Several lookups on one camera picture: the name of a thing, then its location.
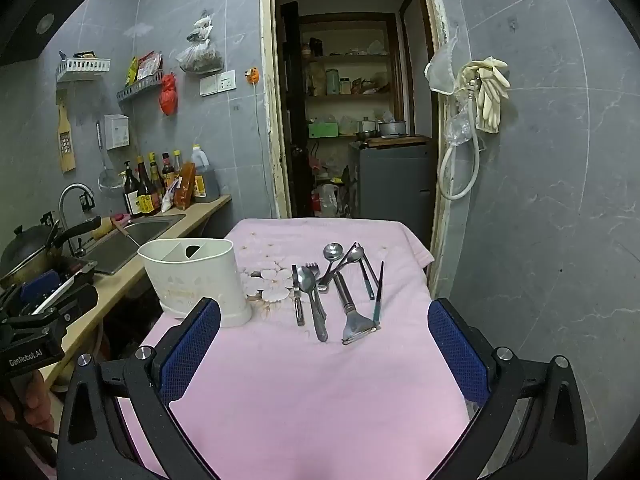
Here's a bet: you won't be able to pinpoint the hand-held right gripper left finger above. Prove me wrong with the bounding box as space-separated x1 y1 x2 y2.
56 297 221 480

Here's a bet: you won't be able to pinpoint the round metal spoon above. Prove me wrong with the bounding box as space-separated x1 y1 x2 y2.
316 242 345 293

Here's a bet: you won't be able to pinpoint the beige kitchen counter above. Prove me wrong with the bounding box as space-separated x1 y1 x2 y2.
37 194 233 391

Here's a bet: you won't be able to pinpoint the oval metal spoon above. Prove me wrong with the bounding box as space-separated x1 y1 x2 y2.
320 246 365 291

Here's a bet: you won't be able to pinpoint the wooden board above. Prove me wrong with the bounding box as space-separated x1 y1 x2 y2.
367 135 432 149

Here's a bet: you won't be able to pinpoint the pink floral cloth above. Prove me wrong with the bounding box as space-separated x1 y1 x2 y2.
117 217 473 480

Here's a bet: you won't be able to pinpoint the dark metal chopstick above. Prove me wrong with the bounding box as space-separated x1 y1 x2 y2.
356 243 376 301
372 260 385 324

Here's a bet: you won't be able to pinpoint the large dark oil jug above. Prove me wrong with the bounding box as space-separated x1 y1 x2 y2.
190 144 221 204

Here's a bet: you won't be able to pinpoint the white hose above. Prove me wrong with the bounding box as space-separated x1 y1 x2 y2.
439 82 482 201

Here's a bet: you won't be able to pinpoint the metal wall shelf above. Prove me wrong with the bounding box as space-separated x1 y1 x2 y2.
116 71 165 103

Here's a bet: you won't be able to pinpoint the dark door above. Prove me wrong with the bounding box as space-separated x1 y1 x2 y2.
280 1 313 218

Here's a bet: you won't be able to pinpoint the grey cabinet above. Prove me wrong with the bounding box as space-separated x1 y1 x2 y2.
348 140 435 243

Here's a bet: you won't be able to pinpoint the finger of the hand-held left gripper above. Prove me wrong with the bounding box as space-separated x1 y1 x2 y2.
30 283 100 318
19 269 63 302

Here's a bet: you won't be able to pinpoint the large metal peeler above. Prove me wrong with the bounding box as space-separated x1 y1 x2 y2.
332 271 379 346

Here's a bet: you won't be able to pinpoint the white wall box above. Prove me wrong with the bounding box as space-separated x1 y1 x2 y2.
103 114 130 150

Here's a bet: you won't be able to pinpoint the black wok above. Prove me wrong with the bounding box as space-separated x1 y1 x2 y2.
0 216 102 288

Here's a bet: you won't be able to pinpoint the white wall basket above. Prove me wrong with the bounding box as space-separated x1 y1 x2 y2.
56 57 111 83

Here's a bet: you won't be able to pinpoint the cream rubber gloves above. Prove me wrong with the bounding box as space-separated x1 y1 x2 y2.
459 57 512 135

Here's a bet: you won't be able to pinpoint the wooden shelf unit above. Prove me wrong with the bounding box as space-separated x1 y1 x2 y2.
299 12 407 139

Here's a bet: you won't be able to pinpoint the white mesh bag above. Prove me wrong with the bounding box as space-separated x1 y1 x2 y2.
424 25 463 95

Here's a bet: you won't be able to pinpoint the white plastic bag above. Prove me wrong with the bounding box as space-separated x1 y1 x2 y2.
312 184 342 218

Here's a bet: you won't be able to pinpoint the steel sink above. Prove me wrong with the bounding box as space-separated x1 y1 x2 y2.
82 214 187 276

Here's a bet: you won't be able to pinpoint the metal fork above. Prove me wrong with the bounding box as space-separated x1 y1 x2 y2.
305 261 328 322

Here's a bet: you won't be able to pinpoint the crumpled clear plastic bag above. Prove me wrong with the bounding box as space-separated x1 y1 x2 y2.
445 110 481 149

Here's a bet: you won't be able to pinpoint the red packet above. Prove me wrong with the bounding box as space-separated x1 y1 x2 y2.
136 51 164 81

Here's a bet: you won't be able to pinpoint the person's left hand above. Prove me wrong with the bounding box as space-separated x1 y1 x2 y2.
21 369 57 437

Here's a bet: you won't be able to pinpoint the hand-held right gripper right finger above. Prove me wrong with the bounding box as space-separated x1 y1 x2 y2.
425 297 589 480

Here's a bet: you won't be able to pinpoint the clear hanging plastic bag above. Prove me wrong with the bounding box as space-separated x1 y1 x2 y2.
176 10 224 75

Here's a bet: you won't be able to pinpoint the metal skimmer ladle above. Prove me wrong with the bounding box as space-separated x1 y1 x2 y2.
96 121 123 193

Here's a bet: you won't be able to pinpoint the metal faucet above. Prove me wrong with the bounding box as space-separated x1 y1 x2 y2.
58 183 96 256

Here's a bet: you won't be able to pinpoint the metal bowl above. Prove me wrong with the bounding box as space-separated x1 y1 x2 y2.
137 238 253 329

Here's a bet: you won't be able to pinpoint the worn door frame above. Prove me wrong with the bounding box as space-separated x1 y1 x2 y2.
259 0 453 301

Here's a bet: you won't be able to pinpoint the wooden grater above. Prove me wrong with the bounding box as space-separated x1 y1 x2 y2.
55 91 77 174

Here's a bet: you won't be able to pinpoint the white wall socket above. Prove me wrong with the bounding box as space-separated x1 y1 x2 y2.
199 68 237 97

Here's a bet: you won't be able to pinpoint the dark bottle with yellow label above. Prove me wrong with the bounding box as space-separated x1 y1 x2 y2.
135 155 162 217

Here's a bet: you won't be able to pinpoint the red plastic bag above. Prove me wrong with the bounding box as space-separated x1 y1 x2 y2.
159 72 179 116

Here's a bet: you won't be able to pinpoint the black range hood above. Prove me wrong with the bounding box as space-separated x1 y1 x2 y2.
0 0 108 66

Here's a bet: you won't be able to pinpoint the long metal spoon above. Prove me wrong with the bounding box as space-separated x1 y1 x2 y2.
297 266 329 343

